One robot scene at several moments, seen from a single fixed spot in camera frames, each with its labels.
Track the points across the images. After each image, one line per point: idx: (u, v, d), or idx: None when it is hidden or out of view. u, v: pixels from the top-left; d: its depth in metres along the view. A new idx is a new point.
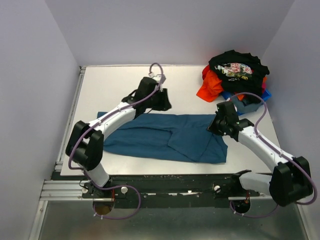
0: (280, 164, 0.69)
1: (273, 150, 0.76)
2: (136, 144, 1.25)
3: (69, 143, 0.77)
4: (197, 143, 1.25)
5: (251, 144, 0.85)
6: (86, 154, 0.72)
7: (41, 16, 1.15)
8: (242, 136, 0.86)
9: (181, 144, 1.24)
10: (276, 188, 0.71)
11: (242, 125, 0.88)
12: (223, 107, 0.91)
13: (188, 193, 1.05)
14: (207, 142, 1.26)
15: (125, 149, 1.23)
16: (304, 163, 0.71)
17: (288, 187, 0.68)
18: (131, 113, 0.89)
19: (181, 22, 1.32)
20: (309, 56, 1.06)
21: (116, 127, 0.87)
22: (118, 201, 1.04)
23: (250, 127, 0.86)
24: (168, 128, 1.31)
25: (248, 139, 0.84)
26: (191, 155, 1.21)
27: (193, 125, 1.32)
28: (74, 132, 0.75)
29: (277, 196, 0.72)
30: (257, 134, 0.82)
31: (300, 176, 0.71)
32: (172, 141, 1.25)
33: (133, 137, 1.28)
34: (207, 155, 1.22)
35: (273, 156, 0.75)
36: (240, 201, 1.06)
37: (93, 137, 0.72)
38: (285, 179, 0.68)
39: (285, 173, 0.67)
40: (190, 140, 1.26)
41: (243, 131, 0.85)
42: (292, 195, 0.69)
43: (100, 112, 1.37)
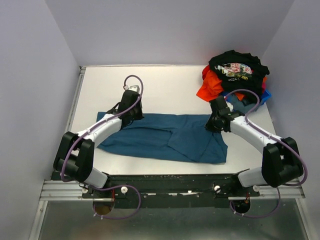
0: (269, 145, 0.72)
1: (262, 134, 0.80)
2: (136, 144, 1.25)
3: (57, 156, 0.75)
4: (196, 143, 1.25)
5: (243, 132, 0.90)
6: (77, 165, 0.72)
7: (41, 17, 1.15)
8: (235, 125, 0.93)
9: (181, 144, 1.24)
10: (268, 170, 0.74)
11: (234, 116, 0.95)
12: (215, 102, 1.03)
13: (188, 193, 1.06)
14: (207, 142, 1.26)
15: (125, 150, 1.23)
16: (293, 143, 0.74)
17: (279, 167, 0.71)
18: (117, 123, 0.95)
19: (181, 22, 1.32)
20: (310, 56, 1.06)
21: (103, 138, 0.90)
22: (118, 202, 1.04)
23: (240, 117, 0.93)
24: (168, 128, 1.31)
25: (239, 128, 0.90)
26: (191, 155, 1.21)
27: (193, 125, 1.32)
28: (63, 144, 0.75)
29: (270, 179, 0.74)
30: (247, 122, 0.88)
31: (290, 156, 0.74)
32: (172, 141, 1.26)
33: (133, 137, 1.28)
34: (207, 155, 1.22)
35: (263, 139, 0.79)
36: (240, 201, 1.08)
37: (83, 146, 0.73)
38: (275, 158, 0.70)
39: (274, 153, 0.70)
40: (189, 140, 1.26)
41: (235, 120, 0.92)
42: (283, 176, 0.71)
43: (100, 112, 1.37)
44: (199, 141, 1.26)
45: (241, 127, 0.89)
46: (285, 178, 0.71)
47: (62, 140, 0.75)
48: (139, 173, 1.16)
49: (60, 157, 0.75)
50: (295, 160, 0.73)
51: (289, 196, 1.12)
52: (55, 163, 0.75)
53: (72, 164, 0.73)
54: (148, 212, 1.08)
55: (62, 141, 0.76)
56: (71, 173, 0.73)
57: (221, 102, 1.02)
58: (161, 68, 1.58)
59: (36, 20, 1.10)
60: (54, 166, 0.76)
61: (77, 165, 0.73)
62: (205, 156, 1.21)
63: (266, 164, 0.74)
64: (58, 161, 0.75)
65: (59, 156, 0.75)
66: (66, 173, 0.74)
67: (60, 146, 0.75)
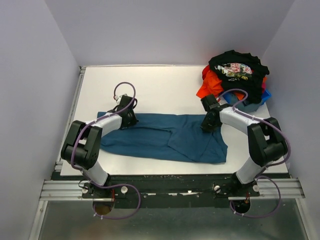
0: (252, 124, 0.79)
1: (247, 117, 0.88)
2: (137, 144, 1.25)
3: (65, 145, 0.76)
4: (196, 143, 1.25)
5: (231, 120, 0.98)
6: (86, 150, 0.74)
7: (41, 17, 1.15)
8: (224, 116, 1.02)
9: (181, 144, 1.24)
10: (254, 149, 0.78)
11: (222, 107, 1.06)
12: (205, 99, 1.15)
13: (188, 193, 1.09)
14: (206, 142, 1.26)
15: (125, 149, 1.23)
16: (275, 122, 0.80)
17: (263, 144, 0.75)
18: (117, 120, 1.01)
19: (181, 22, 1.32)
20: (310, 56, 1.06)
21: (105, 132, 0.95)
22: (118, 201, 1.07)
23: (228, 107, 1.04)
24: (168, 128, 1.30)
25: (229, 117, 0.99)
26: (191, 155, 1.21)
27: (193, 125, 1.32)
28: (71, 131, 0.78)
29: (257, 158, 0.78)
30: (234, 110, 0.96)
31: (273, 135, 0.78)
32: (172, 141, 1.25)
33: (133, 137, 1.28)
34: (207, 155, 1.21)
35: (248, 122, 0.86)
36: (240, 201, 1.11)
37: (92, 131, 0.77)
38: (258, 135, 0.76)
39: (256, 130, 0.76)
40: (189, 139, 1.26)
41: (223, 110, 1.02)
42: (267, 151, 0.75)
43: (100, 112, 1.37)
44: (198, 141, 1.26)
45: (229, 115, 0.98)
46: (270, 155, 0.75)
47: (71, 128, 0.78)
48: (139, 172, 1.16)
49: (68, 144, 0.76)
50: (278, 137, 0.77)
51: (289, 196, 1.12)
52: (62, 151, 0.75)
53: (80, 151, 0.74)
54: (148, 212, 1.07)
55: (71, 129, 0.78)
56: (79, 160, 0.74)
57: (211, 98, 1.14)
58: (161, 68, 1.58)
59: (36, 20, 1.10)
60: (62, 155, 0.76)
61: (87, 150, 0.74)
62: (205, 156, 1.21)
63: (252, 144, 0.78)
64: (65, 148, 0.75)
65: (67, 142, 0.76)
66: (75, 160, 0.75)
67: (69, 134, 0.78)
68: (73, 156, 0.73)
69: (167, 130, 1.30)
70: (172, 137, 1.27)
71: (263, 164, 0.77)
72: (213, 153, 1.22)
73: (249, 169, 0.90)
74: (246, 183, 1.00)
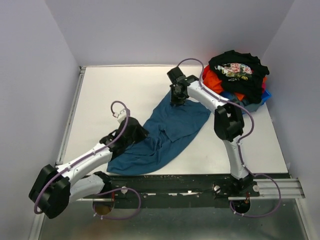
0: (218, 108, 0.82)
1: (213, 98, 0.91)
2: (145, 156, 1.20)
3: (33, 189, 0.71)
4: (183, 118, 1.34)
5: (197, 96, 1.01)
6: (49, 203, 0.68)
7: (40, 17, 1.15)
8: (190, 90, 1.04)
9: (175, 128, 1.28)
10: (219, 127, 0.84)
11: (190, 81, 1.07)
12: (172, 74, 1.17)
13: (188, 193, 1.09)
14: (187, 112, 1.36)
15: (139, 169, 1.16)
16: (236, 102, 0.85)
17: (227, 124, 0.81)
18: (106, 155, 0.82)
19: (181, 22, 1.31)
20: (310, 56, 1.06)
21: (93, 167, 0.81)
22: (118, 201, 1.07)
23: (195, 81, 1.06)
24: (162, 130, 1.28)
25: (195, 92, 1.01)
26: (191, 129, 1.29)
27: (167, 113, 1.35)
28: (41, 177, 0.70)
29: (222, 133, 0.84)
30: (201, 87, 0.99)
31: (234, 114, 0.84)
32: (173, 134, 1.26)
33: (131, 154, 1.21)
34: (198, 120, 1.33)
35: (214, 102, 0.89)
36: (240, 201, 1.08)
37: (58, 186, 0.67)
38: (224, 116, 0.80)
39: (222, 113, 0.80)
40: (176, 123, 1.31)
41: (190, 86, 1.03)
42: (230, 130, 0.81)
43: None
44: (180, 114, 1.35)
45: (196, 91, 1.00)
46: (232, 133, 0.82)
47: (41, 173, 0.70)
48: (139, 172, 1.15)
49: (35, 190, 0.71)
50: (238, 116, 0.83)
51: (289, 196, 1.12)
52: (31, 193, 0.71)
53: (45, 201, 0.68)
54: (148, 212, 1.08)
55: (41, 174, 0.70)
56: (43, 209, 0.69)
57: (177, 72, 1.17)
58: (161, 68, 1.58)
59: (36, 20, 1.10)
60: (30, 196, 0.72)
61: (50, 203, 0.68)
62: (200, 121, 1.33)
63: (217, 123, 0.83)
64: (33, 193, 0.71)
65: (36, 188, 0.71)
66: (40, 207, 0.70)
67: (38, 180, 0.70)
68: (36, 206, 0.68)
69: (162, 131, 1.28)
70: (169, 131, 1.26)
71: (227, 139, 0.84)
72: (199, 115, 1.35)
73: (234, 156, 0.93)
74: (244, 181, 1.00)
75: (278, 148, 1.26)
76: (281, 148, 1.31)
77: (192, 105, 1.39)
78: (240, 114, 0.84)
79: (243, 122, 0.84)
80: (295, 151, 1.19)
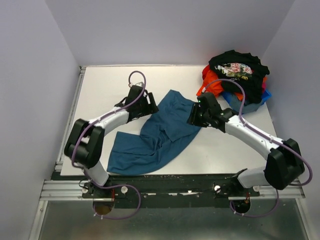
0: (272, 152, 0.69)
1: (262, 137, 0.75)
2: (146, 156, 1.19)
3: (68, 141, 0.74)
4: (183, 117, 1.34)
5: (240, 134, 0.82)
6: (88, 150, 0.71)
7: (41, 17, 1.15)
8: (229, 127, 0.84)
9: (175, 127, 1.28)
10: (272, 175, 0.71)
11: (227, 115, 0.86)
12: (204, 100, 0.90)
13: (188, 193, 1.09)
14: (187, 112, 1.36)
15: (140, 169, 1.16)
16: (294, 144, 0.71)
17: (284, 172, 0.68)
18: (124, 115, 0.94)
19: (181, 22, 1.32)
20: (310, 56, 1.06)
21: (111, 127, 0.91)
22: (118, 201, 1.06)
23: (235, 116, 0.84)
24: (162, 130, 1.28)
25: (237, 131, 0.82)
26: (191, 129, 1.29)
27: (168, 112, 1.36)
28: (75, 130, 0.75)
29: (274, 182, 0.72)
30: (244, 123, 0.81)
31: (291, 157, 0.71)
32: (173, 134, 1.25)
33: (132, 154, 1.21)
34: None
35: (264, 143, 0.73)
36: (240, 201, 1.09)
37: (94, 132, 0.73)
38: (280, 163, 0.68)
39: (279, 158, 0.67)
40: (176, 123, 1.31)
41: (229, 122, 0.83)
42: (287, 178, 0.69)
43: (120, 132, 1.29)
44: (180, 114, 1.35)
45: (238, 129, 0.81)
46: (289, 181, 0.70)
47: (75, 126, 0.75)
48: (139, 172, 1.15)
49: (71, 142, 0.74)
50: (297, 161, 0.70)
51: (289, 196, 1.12)
52: (66, 149, 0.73)
53: (82, 151, 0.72)
54: (148, 212, 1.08)
55: (75, 127, 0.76)
56: (81, 159, 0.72)
57: (211, 99, 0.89)
58: (161, 68, 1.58)
59: (36, 20, 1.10)
60: (65, 152, 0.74)
61: (88, 150, 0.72)
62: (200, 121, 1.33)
63: (271, 169, 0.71)
64: (68, 146, 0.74)
65: (70, 141, 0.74)
66: (76, 159, 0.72)
67: (72, 132, 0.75)
68: (73, 154, 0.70)
69: (162, 130, 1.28)
70: (168, 131, 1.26)
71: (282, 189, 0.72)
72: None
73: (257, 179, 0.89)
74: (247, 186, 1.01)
75: None
76: None
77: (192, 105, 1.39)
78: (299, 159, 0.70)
79: (303, 167, 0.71)
80: None
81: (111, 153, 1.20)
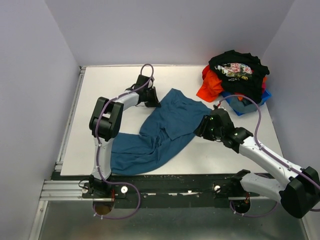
0: (291, 181, 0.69)
1: (280, 164, 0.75)
2: (145, 155, 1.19)
3: (93, 115, 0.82)
4: (183, 116, 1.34)
5: (254, 158, 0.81)
6: (110, 122, 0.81)
7: (41, 17, 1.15)
8: (244, 149, 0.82)
9: (175, 126, 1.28)
10: (290, 201, 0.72)
11: (241, 136, 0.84)
12: (218, 117, 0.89)
13: (188, 193, 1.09)
14: (188, 111, 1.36)
15: (139, 168, 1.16)
16: (313, 173, 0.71)
17: (302, 200, 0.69)
18: (135, 98, 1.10)
19: (181, 22, 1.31)
20: (310, 56, 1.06)
21: (126, 107, 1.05)
22: (118, 201, 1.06)
23: (250, 138, 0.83)
24: (161, 128, 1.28)
25: (253, 154, 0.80)
26: (190, 127, 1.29)
27: (169, 110, 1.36)
28: (97, 106, 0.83)
29: (291, 208, 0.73)
30: (260, 146, 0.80)
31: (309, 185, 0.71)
32: (173, 133, 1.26)
33: (131, 152, 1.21)
34: (198, 118, 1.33)
35: (281, 170, 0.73)
36: (240, 201, 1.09)
37: (115, 107, 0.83)
38: (300, 194, 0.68)
39: (298, 189, 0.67)
40: (177, 121, 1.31)
41: (245, 144, 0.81)
42: (305, 206, 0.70)
43: (121, 134, 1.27)
44: (180, 113, 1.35)
45: (253, 152, 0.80)
46: (306, 208, 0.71)
47: (97, 102, 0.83)
48: (139, 172, 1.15)
49: (95, 117, 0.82)
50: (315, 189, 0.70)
51: None
52: (90, 123, 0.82)
53: (105, 123, 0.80)
54: (148, 212, 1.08)
55: (97, 103, 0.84)
56: (104, 131, 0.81)
57: (225, 118, 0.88)
58: (161, 68, 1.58)
59: (36, 20, 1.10)
60: (89, 126, 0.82)
61: (111, 122, 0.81)
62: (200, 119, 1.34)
63: (289, 197, 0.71)
64: (93, 120, 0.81)
65: (94, 116, 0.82)
66: (100, 131, 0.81)
67: (95, 108, 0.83)
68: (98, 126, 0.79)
69: (162, 129, 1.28)
70: (169, 130, 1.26)
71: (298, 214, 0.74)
72: (199, 114, 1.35)
73: (263, 190, 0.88)
74: (246, 189, 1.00)
75: (278, 148, 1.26)
76: (281, 148, 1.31)
77: (192, 104, 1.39)
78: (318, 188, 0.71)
79: None
80: (295, 151, 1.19)
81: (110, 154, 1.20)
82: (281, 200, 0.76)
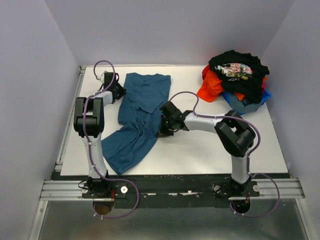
0: (218, 124, 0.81)
1: (210, 118, 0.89)
2: (137, 139, 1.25)
3: (76, 115, 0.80)
4: (150, 91, 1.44)
5: (197, 126, 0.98)
6: (95, 117, 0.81)
7: (40, 17, 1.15)
8: (188, 123, 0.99)
9: (147, 101, 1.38)
10: (229, 146, 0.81)
11: (185, 115, 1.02)
12: (165, 109, 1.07)
13: (188, 193, 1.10)
14: (151, 85, 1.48)
15: (140, 153, 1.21)
16: (235, 114, 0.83)
17: (234, 137, 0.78)
18: (109, 95, 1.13)
19: (181, 22, 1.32)
20: (310, 56, 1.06)
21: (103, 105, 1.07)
22: (118, 201, 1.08)
23: (189, 114, 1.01)
24: (139, 108, 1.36)
25: (194, 123, 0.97)
26: (161, 97, 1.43)
27: (136, 91, 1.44)
28: (76, 105, 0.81)
29: (236, 152, 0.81)
30: (196, 114, 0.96)
31: (238, 125, 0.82)
32: (149, 107, 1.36)
33: (123, 143, 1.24)
34: (163, 86, 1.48)
35: (212, 122, 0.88)
36: (240, 201, 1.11)
37: (96, 102, 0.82)
38: (227, 131, 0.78)
39: (224, 127, 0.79)
40: (148, 98, 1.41)
41: (186, 118, 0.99)
42: (240, 142, 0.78)
43: (104, 139, 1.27)
44: (146, 90, 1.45)
45: (194, 121, 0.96)
46: (243, 145, 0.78)
47: (76, 102, 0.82)
48: (138, 172, 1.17)
49: (78, 117, 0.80)
50: (244, 126, 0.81)
51: (289, 196, 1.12)
52: (74, 124, 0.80)
53: (91, 120, 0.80)
54: (148, 212, 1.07)
55: (76, 103, 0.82)
56: (92, 128, 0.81)
57: (170, 106, 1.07)
58: (161, 68, 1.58)
59: (36, 19, 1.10)
60: (74, 127, 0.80)
61: (96, 116, 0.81)
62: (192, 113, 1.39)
63: (225, 141, 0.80)
64: (77, 121, 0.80)
65: (77, 115, 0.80)
66: (88, 129, 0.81)
67: (76, 108, 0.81)
68: (85, 125, 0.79)
69: (138, 109, 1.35)
70: (144, 106, 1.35)
71: (242, 154, 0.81)
72: (162, 83, 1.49)
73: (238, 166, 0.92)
74: (246, 182, 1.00)
75: (278, 148, 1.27)
76: (281, 148, 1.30)
77: (152, 79, 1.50)
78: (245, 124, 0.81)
79: (250, 129, 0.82)
80: (295, 152, 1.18)
81: (108, 161, 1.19)
82: (228, 150, 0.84)
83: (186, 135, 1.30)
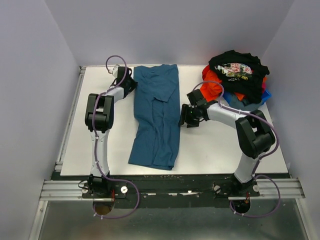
0: (239, 119, 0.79)
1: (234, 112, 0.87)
2: (162, 131, 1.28)
3: (87, 111, 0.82)
4: (162, 80, 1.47)
5: (219, 117, 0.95)
6: (105, 114, 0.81)
7: (41, 17, 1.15)
8: (211, 112, 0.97)
9: (160, 90, 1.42)
10: (244, 144, 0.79)
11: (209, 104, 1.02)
12: (192, 95, 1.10)
13: (188, 193, 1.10)
14: (160, 75, 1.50)
15: (173, 143, 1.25)
16: (260, 114, 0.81)
17: (252, 136, 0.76)
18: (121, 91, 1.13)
19: (181, 22, 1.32)
20: (310, 56, 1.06)
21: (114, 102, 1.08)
22: (118, 201, 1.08)
23: (214, 104, 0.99)
24: (153, 98, 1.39)
25: (216, 113, 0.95)
26: (172, 85, 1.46)
27: (148, 83, 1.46)
28: (89, 101, 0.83)
29: (249, 151, 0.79)
30: (221, 106, 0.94)
31: (259, 126, 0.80)
32: (163, 95, 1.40)
33: (155, 140, 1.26)
34: (170, 74, 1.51)
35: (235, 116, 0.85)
36: (240, 201, 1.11)
37: (107, 99, 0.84)
38: (246, 128, 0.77)
39: (244, 124, 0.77)
40: (161, 88, 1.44)
41: (210, 107, 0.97)
42: (256, 142, 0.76)
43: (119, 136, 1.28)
44: (157, 80, 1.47)
45: (217, 111, 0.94)
46: (259, 147, 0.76)
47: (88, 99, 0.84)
48: (138, 172, 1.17)
49: (90, 113, 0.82)
50: (265, 128, 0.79)
51: (289, 196, 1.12)
52: (85, 119, 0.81)
53: (100, 117, 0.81)
54: (148, 212, 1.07)
55: (88, 99, 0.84)
56: (101, 125, 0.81)
57: (198, 94, 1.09)
58: None
59: (36, 19, 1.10)
60: (85, 122, 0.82)
61: (106, 114, 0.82)
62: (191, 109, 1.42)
63: (242, 138, 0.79)
64: (88, 116, 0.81)
65: (88, 111, 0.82)
66: (98, 125, 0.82)
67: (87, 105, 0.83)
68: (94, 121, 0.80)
69: (152, 100, 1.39)
70: (158, 96, 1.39)
71: (255, 155, 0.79)
72: (170, 72, 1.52)
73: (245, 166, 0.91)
74: (246, 182, 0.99)
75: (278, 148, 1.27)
76: (281, 148, 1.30)
77: (159, 69, 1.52)
78: (268, 127, 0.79)
79: (272, 135, 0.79)
80: (295, 152, 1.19)
81: (150, 166, 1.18)
82: (242, 148, 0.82)
83: (186, 135, 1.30)
